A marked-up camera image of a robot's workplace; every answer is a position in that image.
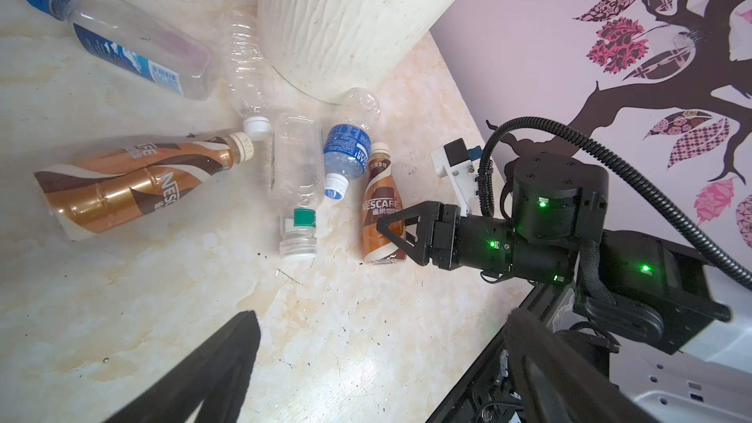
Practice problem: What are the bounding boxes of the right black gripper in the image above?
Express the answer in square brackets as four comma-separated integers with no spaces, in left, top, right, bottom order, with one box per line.
[377,153,608,284]

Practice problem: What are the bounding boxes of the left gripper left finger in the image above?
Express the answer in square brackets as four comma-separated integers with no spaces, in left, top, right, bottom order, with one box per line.
[108,311,262,422]

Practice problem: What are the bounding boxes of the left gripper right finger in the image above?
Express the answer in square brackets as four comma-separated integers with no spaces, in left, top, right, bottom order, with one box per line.
[503,309,655,423]

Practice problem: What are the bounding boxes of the brown coffee bottle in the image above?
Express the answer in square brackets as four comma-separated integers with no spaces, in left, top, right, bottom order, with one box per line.
[34,132,255,241]
[362,142,407,264]

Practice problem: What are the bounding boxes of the blue-label clear water bottle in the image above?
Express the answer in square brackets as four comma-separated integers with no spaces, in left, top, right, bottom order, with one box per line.
[323,88,381,201]

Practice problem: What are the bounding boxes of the green-label clear white-cap bottle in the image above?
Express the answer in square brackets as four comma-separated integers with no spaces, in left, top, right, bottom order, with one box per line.
[271,113,324,262]

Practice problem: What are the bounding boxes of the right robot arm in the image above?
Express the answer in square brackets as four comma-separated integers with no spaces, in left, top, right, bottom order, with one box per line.
[377,153,732,374]

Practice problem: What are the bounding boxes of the white bin with purple liner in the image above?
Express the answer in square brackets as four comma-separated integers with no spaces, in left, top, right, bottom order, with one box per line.
[258,0,456,103]

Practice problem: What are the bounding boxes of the blue-cap clear bottle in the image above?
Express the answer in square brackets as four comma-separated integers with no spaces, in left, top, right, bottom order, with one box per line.
[27,0,217,101]

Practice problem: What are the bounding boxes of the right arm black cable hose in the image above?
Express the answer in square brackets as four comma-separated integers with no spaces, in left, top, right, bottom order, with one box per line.
[477,116,752,307]

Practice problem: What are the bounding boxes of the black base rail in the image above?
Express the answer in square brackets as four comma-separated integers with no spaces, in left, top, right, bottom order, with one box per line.
[427,285,563,422]

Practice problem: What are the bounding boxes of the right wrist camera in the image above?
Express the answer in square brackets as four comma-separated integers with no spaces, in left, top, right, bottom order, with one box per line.
[431,138,483,217]

